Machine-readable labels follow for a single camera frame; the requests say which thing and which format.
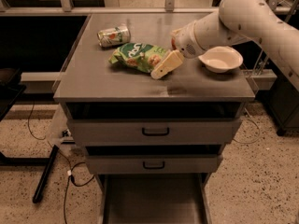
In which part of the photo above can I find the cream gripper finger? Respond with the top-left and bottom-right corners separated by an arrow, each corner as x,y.
150,49 -> 184,79
170,29 -> 183,50

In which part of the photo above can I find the grey drawer cabinet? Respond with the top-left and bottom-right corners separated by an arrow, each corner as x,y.
53,13 -> 256,224

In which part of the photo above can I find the green rice chip bag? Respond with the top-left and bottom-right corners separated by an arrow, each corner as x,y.
108,43 -> 167,74

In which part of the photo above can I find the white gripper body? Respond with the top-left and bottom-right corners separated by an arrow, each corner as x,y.
179,21 -> 205,59

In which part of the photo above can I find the black side table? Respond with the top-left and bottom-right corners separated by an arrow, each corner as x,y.
0,68 -> 26,121

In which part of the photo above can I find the white paper bowl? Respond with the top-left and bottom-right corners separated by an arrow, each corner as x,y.
198,47 -> 243,74

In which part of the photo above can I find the black floor cable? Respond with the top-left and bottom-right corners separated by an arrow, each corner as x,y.
27,102 -> 95,224

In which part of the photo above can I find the grey middle drawer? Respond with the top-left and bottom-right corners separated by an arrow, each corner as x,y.
86,145 -> 222,175

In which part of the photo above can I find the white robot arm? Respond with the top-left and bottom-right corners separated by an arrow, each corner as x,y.
151,0 -> 299,89

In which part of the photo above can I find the grey drawer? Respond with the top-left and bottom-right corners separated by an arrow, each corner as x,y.
86,145 -> 222,175
66,102 -> 241,146
98,174 -> 212,224

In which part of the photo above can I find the grey top drawer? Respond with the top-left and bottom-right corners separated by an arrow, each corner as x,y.
66,102 -> 241,146

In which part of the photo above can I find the crushed green soda can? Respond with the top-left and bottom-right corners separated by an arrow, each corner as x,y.
97,25 -> 131,48

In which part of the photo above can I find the thin white floor cable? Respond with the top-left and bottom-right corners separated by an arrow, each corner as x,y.
232,107 -> 262,146

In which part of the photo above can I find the black table leg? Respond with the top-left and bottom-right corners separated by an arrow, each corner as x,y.
32,145 -> 59,203

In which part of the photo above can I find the grey bottom drawer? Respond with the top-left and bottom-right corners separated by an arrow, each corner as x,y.
98,174 -> 212,224

